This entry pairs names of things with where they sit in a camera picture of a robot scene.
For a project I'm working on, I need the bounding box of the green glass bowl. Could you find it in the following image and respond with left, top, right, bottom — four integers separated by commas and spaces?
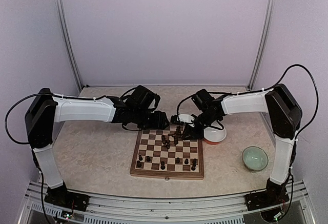
242, 146, 269, 172

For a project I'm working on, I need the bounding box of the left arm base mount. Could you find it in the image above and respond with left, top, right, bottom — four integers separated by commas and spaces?
45, 184, 90, 212

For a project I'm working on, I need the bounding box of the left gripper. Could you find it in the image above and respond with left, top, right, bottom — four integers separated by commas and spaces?
132, 108, 170, 130

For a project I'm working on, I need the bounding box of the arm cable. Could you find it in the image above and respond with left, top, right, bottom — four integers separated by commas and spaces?
5, 93, 54, 145
175, 64, 320, 140

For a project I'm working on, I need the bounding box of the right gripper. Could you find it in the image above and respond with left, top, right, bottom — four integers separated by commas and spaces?
182, 111, 218, 140

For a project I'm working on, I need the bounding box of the aluminium front rail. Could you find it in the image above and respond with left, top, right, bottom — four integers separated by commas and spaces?
15, 181, 317, 223

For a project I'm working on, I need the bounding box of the white and orange bowl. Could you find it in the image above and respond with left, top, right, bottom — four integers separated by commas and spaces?
203, 127, 227, 145

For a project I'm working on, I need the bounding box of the dark pawn front centre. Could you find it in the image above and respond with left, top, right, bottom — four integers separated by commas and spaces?
160, 161, 166, 170

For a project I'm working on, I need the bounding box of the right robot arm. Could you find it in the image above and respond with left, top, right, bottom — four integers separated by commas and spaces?
177, 84, 302, 186

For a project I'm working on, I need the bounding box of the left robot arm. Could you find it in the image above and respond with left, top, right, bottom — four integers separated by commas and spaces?
25, 85, 169, 206

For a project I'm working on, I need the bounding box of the wooden chess board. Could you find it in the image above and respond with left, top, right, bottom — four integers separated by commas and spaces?
130, 125, 204, 180

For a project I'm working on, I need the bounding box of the aluminium post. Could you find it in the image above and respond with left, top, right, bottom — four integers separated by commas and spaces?
55, 0, 84, 91
248, 0, 275, 90

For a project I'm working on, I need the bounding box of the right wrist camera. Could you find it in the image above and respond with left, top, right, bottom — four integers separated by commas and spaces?
170, 114, 196, 125

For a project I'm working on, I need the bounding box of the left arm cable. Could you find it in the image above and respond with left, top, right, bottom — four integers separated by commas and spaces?
5, 93, 54, 145

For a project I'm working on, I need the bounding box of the right aluminium post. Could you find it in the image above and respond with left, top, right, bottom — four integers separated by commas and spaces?
248, 0, 275, 90

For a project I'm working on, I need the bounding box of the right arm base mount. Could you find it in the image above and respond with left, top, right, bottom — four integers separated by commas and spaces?
244, 179, 290, 211

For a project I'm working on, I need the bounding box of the left aluminium post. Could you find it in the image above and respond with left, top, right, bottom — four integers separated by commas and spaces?
55, 0, 84, 91

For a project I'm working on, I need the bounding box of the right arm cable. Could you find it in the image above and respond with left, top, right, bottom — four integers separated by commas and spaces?
175, 64, 320, 140

